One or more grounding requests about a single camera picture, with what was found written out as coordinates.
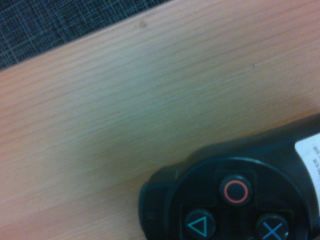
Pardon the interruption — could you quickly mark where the black Sony gamepad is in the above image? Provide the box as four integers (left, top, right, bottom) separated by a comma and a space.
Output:
137, 112, 320, 240

